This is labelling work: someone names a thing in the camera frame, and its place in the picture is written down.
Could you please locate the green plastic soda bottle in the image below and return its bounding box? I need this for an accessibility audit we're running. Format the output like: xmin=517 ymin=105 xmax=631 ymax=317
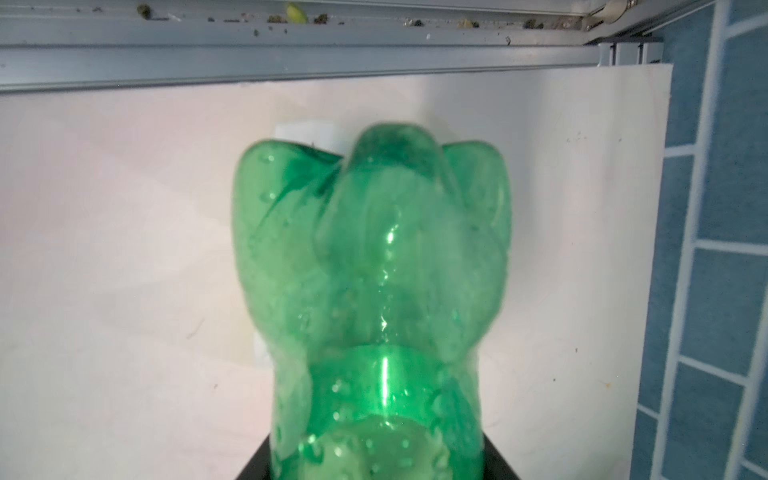
xmin=232 ymin=123 xmax=512 ymax=479

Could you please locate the aluminium frame rail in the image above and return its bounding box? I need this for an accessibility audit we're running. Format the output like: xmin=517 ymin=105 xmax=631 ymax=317
xmin=1 ymin=1 xmax=700 ymax=92

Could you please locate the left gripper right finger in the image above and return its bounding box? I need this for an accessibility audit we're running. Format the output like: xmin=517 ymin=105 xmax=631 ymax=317
xmin=482 ymin=435 xmax=520 ymax=480

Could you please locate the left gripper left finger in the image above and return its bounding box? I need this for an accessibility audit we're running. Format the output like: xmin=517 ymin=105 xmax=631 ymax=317
xmin=236 ymin=436 xmax=271 ymax=480

